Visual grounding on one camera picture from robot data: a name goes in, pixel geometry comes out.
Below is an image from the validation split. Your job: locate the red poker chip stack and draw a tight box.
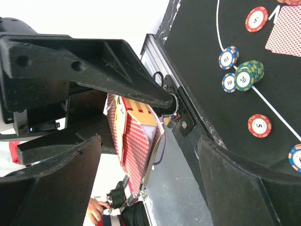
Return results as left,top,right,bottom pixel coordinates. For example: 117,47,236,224
247,114,272,138

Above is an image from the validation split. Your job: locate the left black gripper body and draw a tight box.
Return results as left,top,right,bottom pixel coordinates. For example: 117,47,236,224
0,17,107,141

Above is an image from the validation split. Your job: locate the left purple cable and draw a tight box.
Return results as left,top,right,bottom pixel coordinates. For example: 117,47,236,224
154,131,167,167

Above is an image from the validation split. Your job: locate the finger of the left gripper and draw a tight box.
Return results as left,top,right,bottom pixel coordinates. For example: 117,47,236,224
0,34,173,108
16,115,116,165

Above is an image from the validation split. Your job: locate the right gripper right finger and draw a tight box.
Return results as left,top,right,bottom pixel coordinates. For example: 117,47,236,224
198,137,301,226

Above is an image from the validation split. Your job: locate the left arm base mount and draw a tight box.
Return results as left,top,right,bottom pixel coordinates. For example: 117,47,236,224
152,71,196,137

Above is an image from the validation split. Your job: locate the red playing card deck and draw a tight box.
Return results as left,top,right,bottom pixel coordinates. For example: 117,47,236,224
107,93,164,196

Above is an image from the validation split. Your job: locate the black poker felt mat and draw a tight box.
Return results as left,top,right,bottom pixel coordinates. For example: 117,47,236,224
158,0,301,177

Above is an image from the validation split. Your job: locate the person's hand in background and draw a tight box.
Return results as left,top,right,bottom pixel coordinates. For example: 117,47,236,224
86,198,110,226

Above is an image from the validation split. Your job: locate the green chip stack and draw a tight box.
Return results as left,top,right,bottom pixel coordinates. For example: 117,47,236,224
235,60,265,91

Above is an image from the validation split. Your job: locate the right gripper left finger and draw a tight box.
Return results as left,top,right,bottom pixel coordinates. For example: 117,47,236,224
0,135,102,226

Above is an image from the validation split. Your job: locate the dealt cards pile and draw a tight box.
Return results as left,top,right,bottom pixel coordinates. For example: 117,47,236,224
265,6,301,57

